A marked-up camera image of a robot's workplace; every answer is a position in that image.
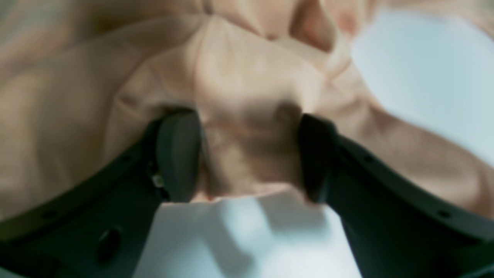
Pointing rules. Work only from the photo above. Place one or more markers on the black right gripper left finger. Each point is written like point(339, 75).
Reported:
point(99, 228)

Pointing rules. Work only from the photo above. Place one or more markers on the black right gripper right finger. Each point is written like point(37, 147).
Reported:
point(394, 228)

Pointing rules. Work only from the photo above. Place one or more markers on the peach t-shirt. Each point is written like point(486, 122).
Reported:
point(81, 80)

